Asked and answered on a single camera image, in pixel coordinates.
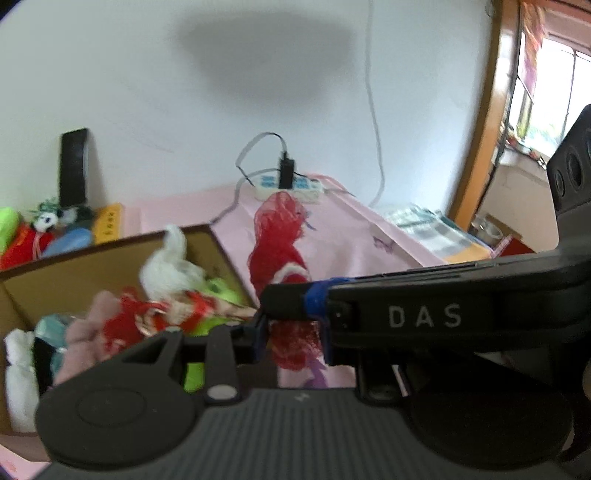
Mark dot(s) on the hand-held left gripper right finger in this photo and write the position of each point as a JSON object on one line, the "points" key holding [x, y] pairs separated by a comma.
{"points": [[378, 384]]}

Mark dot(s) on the neon green plush toy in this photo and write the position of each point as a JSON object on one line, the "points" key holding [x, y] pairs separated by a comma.
{"points": [[8, 226]]}

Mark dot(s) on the white fluffy plush toy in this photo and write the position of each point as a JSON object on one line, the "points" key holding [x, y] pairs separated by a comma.
{"points": [[166, 272]]}

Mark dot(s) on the black smartphone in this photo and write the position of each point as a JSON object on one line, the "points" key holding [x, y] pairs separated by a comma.
{"points": [[74, 166]]}

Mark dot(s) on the brown cardboard box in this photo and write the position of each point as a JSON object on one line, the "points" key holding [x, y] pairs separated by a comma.
{"points": [[69, 272]]}

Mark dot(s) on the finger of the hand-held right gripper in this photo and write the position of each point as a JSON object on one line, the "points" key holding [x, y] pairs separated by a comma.
{"points": [[286, 302]]}

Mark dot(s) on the red mesh bath pouf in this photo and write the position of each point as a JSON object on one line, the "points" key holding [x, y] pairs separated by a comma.
{"points": [[277, 249]]}

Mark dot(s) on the black charger plug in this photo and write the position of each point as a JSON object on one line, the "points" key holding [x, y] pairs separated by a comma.
{"points": [[286, 173]]}

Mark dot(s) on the white power strip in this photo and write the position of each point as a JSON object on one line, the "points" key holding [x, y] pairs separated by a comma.
{"points": [[304, 187]]}

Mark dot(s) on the striped folded blanket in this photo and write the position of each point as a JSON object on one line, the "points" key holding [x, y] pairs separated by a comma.
{"points": [[457, 244]]}

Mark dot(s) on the window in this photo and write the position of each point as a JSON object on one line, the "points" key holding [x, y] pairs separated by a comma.
{"points": [[554, 92]]}

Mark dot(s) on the red box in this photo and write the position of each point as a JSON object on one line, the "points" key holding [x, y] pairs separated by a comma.
{"points": [[517, 249]]}

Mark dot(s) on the red plush toy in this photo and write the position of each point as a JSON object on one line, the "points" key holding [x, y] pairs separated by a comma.
{"points": [[23, 247]]}

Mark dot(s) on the pink printed bed sheet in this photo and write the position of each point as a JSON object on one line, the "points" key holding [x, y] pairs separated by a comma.
{"points": [[351, 240]]}

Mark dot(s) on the wooden door frame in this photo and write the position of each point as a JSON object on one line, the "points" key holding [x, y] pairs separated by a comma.
{"points": [[494, 115]]}

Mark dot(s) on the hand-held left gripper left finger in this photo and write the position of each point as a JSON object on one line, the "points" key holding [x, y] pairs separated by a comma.
{"points": [[258, 341]]}

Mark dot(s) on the small panda plush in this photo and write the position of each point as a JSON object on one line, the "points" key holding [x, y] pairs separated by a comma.
{"points": [[44, 221]]}

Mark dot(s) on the white and black plush toy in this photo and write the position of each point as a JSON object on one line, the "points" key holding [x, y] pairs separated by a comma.
{"points": [[21, 378]]}

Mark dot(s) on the small cloth doll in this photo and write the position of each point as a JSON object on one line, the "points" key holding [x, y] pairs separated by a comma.
{"points": [[184, 309]]}

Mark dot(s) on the blue oblong plush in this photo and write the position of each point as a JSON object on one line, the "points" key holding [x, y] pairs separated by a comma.
{"points": [[69, 241]]}

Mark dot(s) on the pink plush bear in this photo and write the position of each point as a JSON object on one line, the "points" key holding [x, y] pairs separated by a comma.
{"points": [[81, 337]]}

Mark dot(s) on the yellow book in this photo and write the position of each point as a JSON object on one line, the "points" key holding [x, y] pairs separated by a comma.
{"points": [[108, 224]]}

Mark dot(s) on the clear plastic bedding bag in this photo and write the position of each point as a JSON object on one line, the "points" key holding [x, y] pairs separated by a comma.
{"points": [[411, 217]]}

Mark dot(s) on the green plush doll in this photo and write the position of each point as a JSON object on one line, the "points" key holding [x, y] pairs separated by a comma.
{"points": [[196, 374]]}

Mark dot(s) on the teal plush toy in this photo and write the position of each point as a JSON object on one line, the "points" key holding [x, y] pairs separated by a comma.
{"points": [[51, 325]]}

